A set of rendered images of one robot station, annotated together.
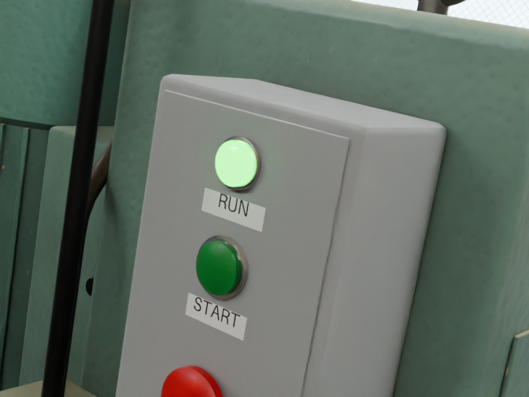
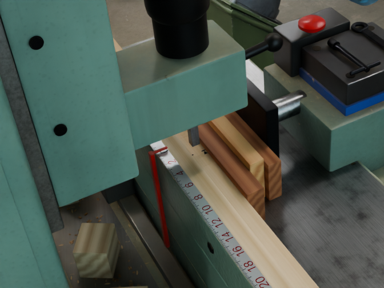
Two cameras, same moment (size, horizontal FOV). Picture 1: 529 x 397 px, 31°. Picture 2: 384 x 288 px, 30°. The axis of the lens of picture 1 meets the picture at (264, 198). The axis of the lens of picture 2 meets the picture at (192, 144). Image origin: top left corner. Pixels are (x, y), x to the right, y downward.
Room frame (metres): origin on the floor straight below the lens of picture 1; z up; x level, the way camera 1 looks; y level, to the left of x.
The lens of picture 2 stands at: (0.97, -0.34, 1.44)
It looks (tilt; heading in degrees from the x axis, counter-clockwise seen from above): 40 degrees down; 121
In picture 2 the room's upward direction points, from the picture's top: 7 degrees counter-clockwise
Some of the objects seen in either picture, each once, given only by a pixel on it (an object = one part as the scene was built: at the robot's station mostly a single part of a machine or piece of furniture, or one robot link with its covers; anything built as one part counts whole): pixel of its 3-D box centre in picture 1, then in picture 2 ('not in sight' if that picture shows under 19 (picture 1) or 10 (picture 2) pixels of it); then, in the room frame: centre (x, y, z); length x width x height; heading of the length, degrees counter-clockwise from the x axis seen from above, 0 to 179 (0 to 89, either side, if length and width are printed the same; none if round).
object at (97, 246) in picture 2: not in sight; (97, 250); (0.57, 0.08, 0.82); 0.05 x 0.04 x 0.04; 110
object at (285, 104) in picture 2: not in sight; (275, 111); (0.73, 0.24, 0.95); 0.09 x 0.07 x 0.09; 143
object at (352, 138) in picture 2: not in sight; (343, 108); (0.79, 0.32, 0.92); 0.15 x 0.13 x 0.09; 143
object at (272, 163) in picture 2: not in sight; (227, 128); (0.68, 0.22, 0.93); 0.21 x 0.02 x 0.05; 143
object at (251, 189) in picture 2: not in sight; (199, 138); (0.66, 0.20, 0.92); 0.26 x 0.02 x 0.05; 143
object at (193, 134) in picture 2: not in sight; (192, 125); (0.67, 0.16, 0.97); 0.01 x 0.01 x 0.05; 53
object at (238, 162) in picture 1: (234, 163); not in sight; (0.34, 0.01, 1.46); 0.02 x 0.01 x 0.02; 53
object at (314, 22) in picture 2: not in sight; (311, 23); (0.75, 0.32, 1.02); 0.03 x 0.03 x 0.01
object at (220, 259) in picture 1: (217, 268); not in sight; (0.34, 0.01, 1.42); 0.02 x 0.01 x 0.02; 53
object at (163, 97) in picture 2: not in sight; (168, 90); (0.66, 0.15, 1.03); 0.14 x 0.07 x 0.09; 53
